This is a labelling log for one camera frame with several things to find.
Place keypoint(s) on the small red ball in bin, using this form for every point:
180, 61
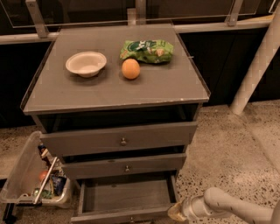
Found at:
42, 175

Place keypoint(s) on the grey wooden drawer cabinet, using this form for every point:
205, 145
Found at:
60, 101

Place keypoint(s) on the orange fruit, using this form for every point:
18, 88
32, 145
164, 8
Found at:
130, 69

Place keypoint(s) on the white paper bowl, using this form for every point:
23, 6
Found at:
86, 64

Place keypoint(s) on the grey top drawer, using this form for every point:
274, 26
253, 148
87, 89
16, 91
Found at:
83, 142

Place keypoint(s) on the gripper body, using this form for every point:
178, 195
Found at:
186, 208

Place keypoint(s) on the clear plastic storage bin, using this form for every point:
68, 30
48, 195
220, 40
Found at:
24, 177

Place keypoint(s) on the grey bottom drawer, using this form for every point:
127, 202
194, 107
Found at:
126, 199

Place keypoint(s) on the blue snack packet in bin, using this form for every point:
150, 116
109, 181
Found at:
58, 184

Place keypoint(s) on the grey middle drawer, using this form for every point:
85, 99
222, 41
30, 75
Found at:
124, 166

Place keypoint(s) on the metal railing with glass panel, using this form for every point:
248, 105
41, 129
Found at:
26, 21

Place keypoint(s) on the green chip bag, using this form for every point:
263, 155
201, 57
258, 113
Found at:
148, 51

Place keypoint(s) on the grey drawer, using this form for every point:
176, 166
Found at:
83, 142
124, 166
126, 199

